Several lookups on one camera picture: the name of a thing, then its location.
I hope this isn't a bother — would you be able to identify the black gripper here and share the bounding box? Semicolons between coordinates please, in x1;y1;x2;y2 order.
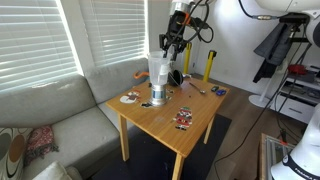
159;11;193;62

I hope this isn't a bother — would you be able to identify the translucent plastic cup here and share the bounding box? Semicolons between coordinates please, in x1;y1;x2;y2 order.
146;50;174;87

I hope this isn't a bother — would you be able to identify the metal spoon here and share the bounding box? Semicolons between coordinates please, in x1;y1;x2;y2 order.
189;82;207;95

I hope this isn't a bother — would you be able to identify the white window blind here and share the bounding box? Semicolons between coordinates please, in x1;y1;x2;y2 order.
79;0;148;68
0;0;79;93

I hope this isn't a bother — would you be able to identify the snowman sticker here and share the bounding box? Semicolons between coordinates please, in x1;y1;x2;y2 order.
119;89;142;104

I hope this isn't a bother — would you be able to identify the Santa elf sticker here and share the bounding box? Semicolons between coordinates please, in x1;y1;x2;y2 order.
172;106;194;132

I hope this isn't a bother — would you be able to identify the wooden table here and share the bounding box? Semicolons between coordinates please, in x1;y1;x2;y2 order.
105;77;231;180

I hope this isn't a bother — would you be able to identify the dark hanging jacket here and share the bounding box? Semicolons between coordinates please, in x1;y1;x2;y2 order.
252;22;296;84

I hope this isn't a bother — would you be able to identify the white stand base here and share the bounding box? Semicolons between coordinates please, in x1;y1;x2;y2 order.
248;71;284;109

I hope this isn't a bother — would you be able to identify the dark rug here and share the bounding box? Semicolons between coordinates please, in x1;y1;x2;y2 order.
91;113;233;180

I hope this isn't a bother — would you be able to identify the red object on shelf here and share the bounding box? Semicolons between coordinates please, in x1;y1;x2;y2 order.
287;63;308;75

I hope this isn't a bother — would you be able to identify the grey sofa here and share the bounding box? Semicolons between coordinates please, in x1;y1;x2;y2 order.
0;57;151;180

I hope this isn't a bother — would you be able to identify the white shelf unit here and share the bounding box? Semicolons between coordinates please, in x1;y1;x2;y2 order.
269;64;320;125

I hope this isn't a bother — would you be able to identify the red paisley cloth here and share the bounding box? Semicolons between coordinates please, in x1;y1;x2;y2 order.
23;125;59;167

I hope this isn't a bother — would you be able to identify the white cushion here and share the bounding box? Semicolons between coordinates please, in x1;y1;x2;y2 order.
31;160;83;180

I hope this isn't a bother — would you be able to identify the pillow with circle pattern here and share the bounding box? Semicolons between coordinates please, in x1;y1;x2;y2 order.
0;127;34;180

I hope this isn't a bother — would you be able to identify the yellow post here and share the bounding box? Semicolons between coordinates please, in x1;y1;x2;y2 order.
182;42;193;75
203;49;218;83

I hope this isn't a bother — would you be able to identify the wooden frame box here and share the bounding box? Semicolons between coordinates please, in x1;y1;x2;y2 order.
259;133;296;180

